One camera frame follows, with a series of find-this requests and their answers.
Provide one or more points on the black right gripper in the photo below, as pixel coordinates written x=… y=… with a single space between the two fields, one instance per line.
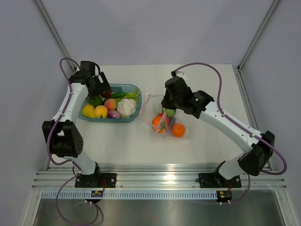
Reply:
x=165 y=103

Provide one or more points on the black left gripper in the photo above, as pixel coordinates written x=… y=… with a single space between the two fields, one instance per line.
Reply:
x=103 y=86

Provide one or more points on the green toy melon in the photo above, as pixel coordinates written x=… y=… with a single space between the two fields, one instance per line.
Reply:
x=170 y=113

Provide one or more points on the clear zip top bag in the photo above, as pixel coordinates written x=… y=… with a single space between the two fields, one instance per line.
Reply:
x=152 y=107

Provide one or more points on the red toy tomato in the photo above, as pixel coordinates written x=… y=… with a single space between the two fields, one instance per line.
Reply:
x=167 y=118

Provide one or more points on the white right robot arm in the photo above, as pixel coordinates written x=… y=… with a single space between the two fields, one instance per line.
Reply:
x=256 y=146

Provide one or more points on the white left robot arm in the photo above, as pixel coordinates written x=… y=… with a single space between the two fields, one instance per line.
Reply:
x=64 y=142

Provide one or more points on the teal plastic food tray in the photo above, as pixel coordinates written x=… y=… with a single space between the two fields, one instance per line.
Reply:
x=127 y=88

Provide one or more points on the dark red toy pepper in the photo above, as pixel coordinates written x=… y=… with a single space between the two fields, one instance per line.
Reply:
x=106 y=94

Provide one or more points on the green toy bell pepper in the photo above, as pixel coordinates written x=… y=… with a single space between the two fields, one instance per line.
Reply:
x=96 y=101

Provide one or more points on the green toy chili pepper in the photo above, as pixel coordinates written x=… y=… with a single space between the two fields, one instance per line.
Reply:
x=117 y=95

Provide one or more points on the peach toy fruit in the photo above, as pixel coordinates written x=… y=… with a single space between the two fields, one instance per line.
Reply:
x=110 y=104

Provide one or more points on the yellow toy lemon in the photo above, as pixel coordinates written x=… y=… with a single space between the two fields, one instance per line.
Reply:
x=89 y=111

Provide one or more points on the yellow toy pepper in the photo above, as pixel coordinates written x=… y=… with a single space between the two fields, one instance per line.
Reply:
x=101 y=111

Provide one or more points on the purple toy onion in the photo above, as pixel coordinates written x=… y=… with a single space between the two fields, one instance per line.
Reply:
x=114 y=114

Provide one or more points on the white toy cauliflower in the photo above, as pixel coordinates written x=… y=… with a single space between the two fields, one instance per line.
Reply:
x=126 y=107

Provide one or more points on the right controller board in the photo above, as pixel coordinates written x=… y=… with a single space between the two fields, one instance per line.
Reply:
x=224 y=196

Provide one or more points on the controller board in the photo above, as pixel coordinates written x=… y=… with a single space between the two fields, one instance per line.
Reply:
x=224 y=196
x=97 y=194

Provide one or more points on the left controller board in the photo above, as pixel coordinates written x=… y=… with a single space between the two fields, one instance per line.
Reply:
x=97 y=194

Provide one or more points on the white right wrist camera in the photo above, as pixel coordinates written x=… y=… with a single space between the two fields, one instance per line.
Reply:
x=182 y=75

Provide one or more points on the left aluminium frame post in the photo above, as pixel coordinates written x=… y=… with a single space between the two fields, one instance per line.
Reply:
x=51 y=27

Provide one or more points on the aluminium frame post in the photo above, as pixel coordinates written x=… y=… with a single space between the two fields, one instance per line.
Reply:
x=258 y=34
x=51 y=27

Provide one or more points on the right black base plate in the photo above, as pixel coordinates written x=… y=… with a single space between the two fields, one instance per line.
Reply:
x=212 y=180

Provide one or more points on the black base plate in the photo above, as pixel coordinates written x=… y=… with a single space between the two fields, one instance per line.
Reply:
x=106 y=180
x=212 y=180

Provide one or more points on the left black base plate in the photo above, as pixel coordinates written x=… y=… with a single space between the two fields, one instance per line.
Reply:
x=106 y=180

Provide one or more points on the aluminium mounting rail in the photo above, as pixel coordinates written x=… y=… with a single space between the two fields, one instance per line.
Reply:
x=155 y=177

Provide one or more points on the white slotted cable duct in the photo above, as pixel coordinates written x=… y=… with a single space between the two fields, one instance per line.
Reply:
x=132 y=195

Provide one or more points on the right aluminium frame post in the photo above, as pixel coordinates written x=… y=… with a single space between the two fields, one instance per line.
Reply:
x=258 y=34

